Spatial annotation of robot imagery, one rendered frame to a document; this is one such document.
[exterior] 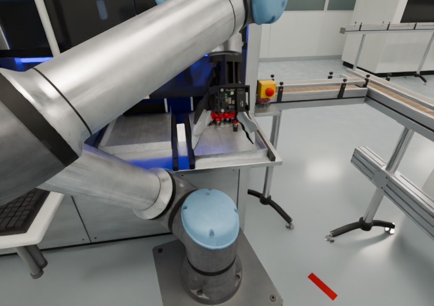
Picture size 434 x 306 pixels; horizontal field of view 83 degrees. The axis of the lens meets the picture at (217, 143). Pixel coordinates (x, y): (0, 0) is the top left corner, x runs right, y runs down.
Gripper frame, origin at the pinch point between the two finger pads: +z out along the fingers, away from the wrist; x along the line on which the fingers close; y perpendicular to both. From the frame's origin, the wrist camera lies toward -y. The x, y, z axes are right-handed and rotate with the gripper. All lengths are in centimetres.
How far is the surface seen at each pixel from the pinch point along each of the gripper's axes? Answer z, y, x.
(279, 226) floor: 77, -83, 70
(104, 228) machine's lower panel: 62, -95, -41
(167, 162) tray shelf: 10.1, -31.5, -9.7
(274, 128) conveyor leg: 6, -73, 58
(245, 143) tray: 6.2, -32.9, 21.2
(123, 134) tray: 2, -55, -24
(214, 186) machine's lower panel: 38, -75, 21
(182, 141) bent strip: 5.0, -42.2, -2.2
